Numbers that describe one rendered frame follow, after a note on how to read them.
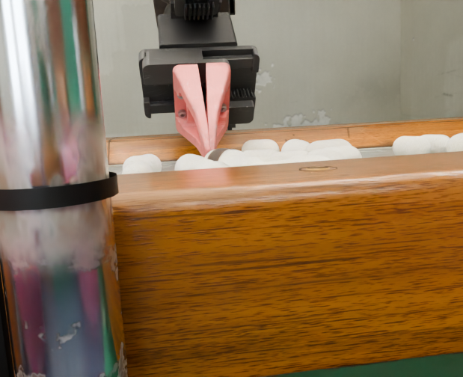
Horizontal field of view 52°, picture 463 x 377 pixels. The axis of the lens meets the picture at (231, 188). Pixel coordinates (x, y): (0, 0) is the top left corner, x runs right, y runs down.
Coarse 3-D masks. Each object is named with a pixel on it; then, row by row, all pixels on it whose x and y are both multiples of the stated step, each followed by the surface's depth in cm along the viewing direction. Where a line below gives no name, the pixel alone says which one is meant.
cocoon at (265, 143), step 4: (252, 140) 42; (256, 140) 42; (260, 140) 42; (264, 140) 42; (268, 140) 42; (244, 144) 42; (248, 144) 42; (252, 144) 42; (256, 144) 42; (260, 144) 41; (264, 144) 41; (268, 144) 41; (272, 144) 41; (276, 144) 41; (244, 148) 42; (248, 148) 42; (252, 148) 42; (256, 148) 42; (260, 148) 41; (264, 148) 41; (268, 148) 41; (272, 148) 41; (276, 148) 41
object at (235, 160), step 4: (232, 156) 26; (236, 156) 26; (240, 156) 26; (244, 156) 25; (248, 156) 25; (252, 156) 25; (224, 160) 26; (228, 160) 26; (232, 160) 26; (236, 160) 25; (240, 160) 25; (244, 160) 25; (248, 160) 25; (252, 160) 25; (256, 160) 25; (260, 160) 25; (228, 164) 26; (232, 164) 25; (236, 164) 25; (240, 164) 25; (244, 164) 24; (248, 164) 24
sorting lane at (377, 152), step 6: (360, 150) 48; (366, 150) 48; (372, 150) 48; (378, 150) 47; (384, 150) 47; (390, 150) 47; (366, 156) 42; (372, 156) 42; (378, 156) 42; (162, 162) 46; (168, 162) 46; (174, 162) 46; (108, 168) 44; (114, 168) 44; (120, 168) 44; (162, 168) 42; (168, 168) 41
